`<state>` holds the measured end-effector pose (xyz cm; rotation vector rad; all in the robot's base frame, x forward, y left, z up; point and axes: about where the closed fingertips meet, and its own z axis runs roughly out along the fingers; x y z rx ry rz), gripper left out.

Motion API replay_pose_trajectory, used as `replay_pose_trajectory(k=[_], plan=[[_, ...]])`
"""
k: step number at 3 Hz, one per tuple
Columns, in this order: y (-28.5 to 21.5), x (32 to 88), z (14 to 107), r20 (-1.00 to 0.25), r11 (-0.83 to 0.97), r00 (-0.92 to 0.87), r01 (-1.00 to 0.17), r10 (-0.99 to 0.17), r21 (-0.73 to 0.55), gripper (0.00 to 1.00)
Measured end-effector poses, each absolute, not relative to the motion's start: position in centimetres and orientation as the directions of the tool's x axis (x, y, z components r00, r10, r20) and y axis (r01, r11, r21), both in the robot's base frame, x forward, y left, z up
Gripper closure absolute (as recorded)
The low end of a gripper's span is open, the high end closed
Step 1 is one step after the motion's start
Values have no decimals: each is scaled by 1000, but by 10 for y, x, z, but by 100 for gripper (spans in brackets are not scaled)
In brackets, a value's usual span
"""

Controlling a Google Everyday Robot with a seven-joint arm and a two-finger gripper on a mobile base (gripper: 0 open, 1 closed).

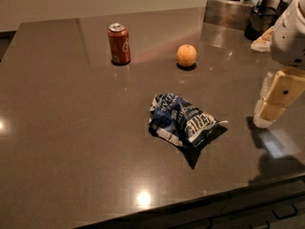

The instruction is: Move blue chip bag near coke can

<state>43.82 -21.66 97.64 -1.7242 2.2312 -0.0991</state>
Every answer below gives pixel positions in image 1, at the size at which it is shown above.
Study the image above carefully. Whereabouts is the blue chip bag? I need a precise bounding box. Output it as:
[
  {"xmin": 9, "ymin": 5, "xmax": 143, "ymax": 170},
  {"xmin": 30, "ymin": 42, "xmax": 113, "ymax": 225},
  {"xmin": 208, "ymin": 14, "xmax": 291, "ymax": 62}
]
[{"xmin": 149, "ymin": 94, "xmax": 227, "ymax": 148}]

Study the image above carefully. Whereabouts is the dark drawer with handles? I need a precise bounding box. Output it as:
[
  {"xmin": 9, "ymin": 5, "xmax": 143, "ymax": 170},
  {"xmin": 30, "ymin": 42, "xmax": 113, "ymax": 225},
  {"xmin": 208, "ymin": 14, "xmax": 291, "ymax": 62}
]
[{"xmin": 76, "ymin": 174, "xmax": 305, "ymax": 229}]

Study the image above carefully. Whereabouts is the white crumpled napkin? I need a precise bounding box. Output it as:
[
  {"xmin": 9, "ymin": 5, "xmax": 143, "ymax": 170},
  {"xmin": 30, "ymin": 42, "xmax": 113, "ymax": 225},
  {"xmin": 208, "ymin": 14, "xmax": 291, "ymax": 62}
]
[{"xmin": 251, "ymin": 27, "xmax": 274, "ymax": 52}]

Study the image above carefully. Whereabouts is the black mesh cup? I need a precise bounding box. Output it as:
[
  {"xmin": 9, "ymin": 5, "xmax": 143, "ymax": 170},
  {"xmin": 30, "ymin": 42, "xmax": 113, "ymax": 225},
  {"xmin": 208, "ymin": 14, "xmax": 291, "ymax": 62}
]
[{"xmin": 244, "ymin": 6, "xmax": 276, "ymax": 41}]

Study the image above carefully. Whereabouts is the orange fruit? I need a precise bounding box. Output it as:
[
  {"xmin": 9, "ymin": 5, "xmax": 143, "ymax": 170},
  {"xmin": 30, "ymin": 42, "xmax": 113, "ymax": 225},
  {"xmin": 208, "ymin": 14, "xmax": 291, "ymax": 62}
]
[{"xmin": 176, "ymin": 45, "xmax": 197, "ymax": 67}]

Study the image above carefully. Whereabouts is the red coke can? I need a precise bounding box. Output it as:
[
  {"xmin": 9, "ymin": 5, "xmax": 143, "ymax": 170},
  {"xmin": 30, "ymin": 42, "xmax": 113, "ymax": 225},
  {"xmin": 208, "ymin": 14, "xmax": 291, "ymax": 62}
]
[{"xmin": 108, "ymin": 23, "xmax": 131, "ymax": 65}]

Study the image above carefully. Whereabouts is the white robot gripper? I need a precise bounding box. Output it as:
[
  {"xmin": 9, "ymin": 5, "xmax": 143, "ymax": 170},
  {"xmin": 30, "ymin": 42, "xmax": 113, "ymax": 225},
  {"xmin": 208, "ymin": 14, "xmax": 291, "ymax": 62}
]
[{"xmin": 254, "ymin": 0, "xmax": 305, "ymax": 129}]

